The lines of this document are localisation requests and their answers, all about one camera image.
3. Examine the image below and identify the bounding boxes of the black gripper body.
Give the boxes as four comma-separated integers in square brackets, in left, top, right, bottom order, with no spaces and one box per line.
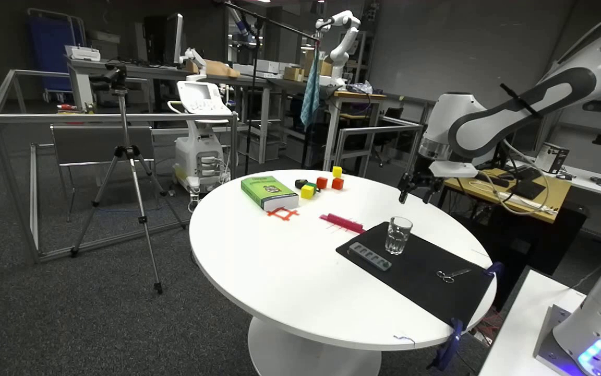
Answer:
[404,156,450,194]

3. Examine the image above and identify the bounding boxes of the black boom stand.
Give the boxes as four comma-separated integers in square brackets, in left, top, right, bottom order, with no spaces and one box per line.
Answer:
[219,0,319,176]

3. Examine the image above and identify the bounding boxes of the grey metal railing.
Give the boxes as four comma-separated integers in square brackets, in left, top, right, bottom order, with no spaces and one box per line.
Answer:
[330,92,432,190]

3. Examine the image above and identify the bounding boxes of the blue table clamp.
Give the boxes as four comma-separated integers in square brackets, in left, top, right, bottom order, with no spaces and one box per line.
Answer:
[486,261,510,288]
[430,317,467,373]

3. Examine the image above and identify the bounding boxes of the black rectangular mat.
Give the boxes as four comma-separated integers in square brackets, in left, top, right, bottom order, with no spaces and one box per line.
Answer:
[334,220,498,331]

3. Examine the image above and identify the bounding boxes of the blue board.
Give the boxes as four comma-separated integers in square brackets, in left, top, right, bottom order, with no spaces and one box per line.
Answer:
[25,7,85,97]

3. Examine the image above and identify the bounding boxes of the white wheeled equipment cart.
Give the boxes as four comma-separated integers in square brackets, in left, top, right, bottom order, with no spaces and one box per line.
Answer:
[168,80,239,198]

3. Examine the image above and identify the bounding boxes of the wooden top desk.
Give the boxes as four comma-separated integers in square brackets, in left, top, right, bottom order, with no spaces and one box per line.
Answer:
[441,165,588,280]

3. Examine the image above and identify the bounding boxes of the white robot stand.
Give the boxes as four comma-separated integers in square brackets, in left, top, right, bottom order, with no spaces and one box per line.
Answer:
[478,267,588,376]

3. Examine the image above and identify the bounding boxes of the blue hanging cloth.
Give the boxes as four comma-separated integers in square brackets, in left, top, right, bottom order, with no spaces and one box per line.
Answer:
[299,48,323,135]

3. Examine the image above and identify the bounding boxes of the orange plastic frame piece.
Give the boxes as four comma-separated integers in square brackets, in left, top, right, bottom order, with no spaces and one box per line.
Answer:
[266,205,300,223]

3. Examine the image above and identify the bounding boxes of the black pad on desk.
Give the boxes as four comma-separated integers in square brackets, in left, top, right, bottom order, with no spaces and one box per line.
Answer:
[508,177,547,203]

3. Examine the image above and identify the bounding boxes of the white table pedestal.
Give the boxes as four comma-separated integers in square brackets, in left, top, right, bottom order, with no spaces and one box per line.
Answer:
[247,316,385,376]

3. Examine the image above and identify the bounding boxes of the black camera on tripod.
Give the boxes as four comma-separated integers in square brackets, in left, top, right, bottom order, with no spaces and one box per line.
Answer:
[102,61,132,92]

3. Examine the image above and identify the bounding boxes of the green book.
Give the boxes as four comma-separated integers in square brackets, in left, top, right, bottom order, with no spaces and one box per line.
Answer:
[239,174,300,214]

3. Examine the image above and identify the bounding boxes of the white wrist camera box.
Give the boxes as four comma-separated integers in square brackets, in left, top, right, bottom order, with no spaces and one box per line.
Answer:
[428,160,480,183]

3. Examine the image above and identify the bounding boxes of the grey metal frame barrier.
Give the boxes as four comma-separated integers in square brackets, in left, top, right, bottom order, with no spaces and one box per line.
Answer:
[0,68,244,263]

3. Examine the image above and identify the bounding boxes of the clear glass cup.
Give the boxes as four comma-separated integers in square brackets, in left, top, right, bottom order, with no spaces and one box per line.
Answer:
[385,216,416,257]

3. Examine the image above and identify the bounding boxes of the grey camera tripod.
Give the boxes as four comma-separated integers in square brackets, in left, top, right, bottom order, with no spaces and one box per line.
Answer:
[69,87,166,297]

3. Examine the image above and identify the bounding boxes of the cardboard box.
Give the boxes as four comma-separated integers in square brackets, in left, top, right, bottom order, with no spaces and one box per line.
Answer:
[202,59,242,82]

